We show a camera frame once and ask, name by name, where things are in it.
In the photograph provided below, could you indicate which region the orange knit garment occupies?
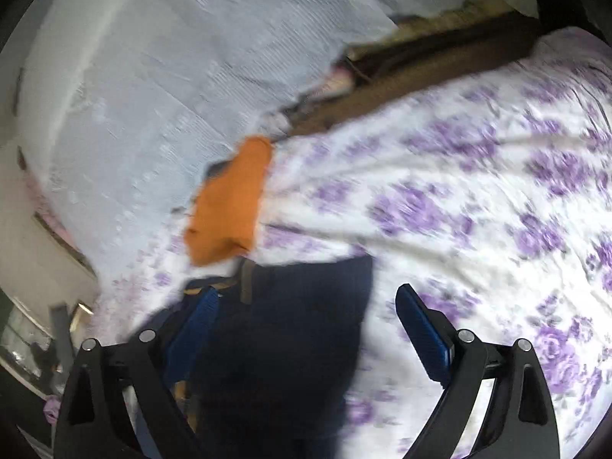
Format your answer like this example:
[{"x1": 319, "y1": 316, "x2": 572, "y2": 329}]
[{"x1": 184, "y1": 136, "x2": 274, "y2": 267}]

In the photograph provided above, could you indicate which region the white lace cloth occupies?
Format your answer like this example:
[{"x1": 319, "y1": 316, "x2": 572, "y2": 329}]
[{"x1": 14, "y1": 0, "x2": 541, "y2": 269}]

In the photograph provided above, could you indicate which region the purple floral bedsheet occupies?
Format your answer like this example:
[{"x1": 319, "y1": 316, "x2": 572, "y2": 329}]
[{"x1": 93, "y1": 26, "x2": 612, "y2": 459}]

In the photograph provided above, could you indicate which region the pink cloth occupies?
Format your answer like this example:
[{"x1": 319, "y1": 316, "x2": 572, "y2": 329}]
[
  {"x1": 322, "y1": 68, "x2": 355, "y2": 94},
  {"x1": 42, "y1": 396, "x2": 64, "y2": 425}
]

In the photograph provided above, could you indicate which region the navy knit sweater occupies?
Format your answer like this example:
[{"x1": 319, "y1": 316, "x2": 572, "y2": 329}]
[{"x1": 129, "y1": 254, "x2": 374, "y2": 459}]

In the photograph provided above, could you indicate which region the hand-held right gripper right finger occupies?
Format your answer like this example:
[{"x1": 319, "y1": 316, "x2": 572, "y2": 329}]
[{"x1": 395, "y1": 283, "x2": 561, "y2": 459}]

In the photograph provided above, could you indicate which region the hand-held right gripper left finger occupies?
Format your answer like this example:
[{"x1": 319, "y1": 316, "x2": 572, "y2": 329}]
[{"x1": 52, "y1": 287, "x2": 221, "y2": 459}]

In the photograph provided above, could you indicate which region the blurred dark furniture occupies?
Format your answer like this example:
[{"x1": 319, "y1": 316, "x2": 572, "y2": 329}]
[{"x1": 0, "y1": 291, "x2": 99, "y2": 393}]

